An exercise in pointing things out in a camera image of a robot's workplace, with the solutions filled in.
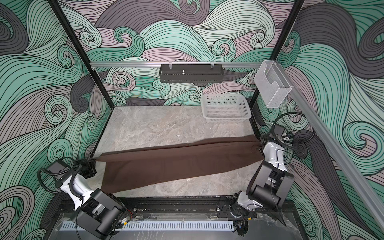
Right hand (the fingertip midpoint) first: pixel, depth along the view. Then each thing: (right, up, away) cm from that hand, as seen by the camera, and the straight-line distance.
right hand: (271, 140), depth 85 cm
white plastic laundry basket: (-18, +21, +34) cm, 44 cm away
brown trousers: (-80, -17, +3) cm, 81 cm away
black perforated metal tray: (-47, +41, +10) cm, 63 cm away
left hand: (-99, -8, -6) cm, 100 cm away
